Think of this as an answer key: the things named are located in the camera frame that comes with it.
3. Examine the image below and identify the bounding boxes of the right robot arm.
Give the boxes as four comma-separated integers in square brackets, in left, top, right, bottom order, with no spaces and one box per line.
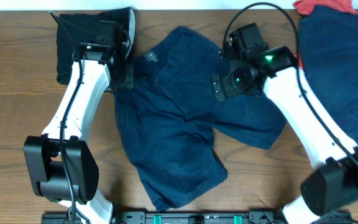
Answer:
[211,23,358,223]

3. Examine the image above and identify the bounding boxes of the navy shorts in pile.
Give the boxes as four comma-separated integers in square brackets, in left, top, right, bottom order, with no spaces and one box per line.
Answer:
[296,5,358,150]

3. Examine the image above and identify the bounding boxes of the navy blue shorts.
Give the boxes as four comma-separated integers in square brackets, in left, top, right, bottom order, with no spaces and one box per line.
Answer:
[114,27,287,212]

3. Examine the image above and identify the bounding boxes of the black folded shorts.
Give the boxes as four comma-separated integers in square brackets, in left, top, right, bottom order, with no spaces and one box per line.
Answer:
[57,7,135,85]

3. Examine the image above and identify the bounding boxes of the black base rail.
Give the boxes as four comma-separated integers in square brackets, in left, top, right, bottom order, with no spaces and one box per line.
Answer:
[41,210,353,224]

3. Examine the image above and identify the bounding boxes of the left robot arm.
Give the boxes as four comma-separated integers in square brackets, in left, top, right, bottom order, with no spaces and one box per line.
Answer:
[24,21,135,223]

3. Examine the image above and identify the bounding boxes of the red garment in pile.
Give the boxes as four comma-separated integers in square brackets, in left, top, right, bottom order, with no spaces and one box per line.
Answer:
[293,1,358,74]

